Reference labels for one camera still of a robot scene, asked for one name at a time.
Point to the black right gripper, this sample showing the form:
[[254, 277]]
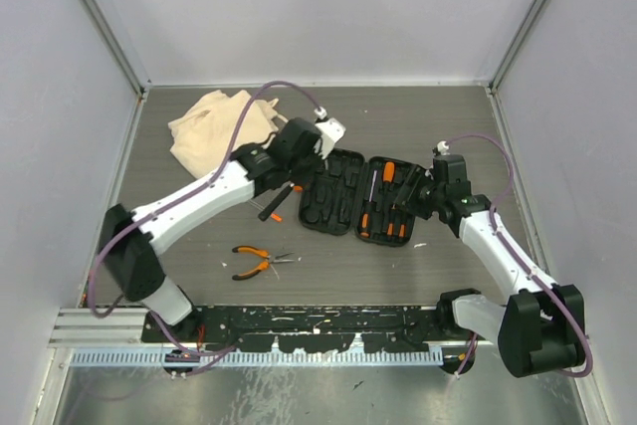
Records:
[[411, 184]]

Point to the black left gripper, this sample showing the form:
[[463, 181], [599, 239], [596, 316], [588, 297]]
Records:
[[303, 180]]

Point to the large orange handle screwdriver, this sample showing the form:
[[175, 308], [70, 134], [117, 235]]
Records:
[[387, 180]]

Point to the small orange black screwdriver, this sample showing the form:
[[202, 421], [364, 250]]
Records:
[[391, 221]]

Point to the thin orange tip screwdriver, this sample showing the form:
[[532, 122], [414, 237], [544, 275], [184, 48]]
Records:
[[367, 208]]

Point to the black plastic tool case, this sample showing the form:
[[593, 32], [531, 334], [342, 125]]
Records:
[[332, 202]]

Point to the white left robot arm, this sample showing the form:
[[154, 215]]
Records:
[[133, 241]]

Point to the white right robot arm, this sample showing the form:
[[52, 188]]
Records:
[[541, 328]]

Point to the beige cloth bag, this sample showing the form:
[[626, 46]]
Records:
[[202, 135]]

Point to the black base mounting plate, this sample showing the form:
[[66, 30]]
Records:
[[315, 329]]

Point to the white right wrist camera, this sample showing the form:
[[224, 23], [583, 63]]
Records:
[[442, 148]]

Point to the perforated cable tray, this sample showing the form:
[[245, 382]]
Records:
[[147, 357]]

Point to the aluminium front rail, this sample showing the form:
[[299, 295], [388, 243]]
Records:
[[125, 326]]

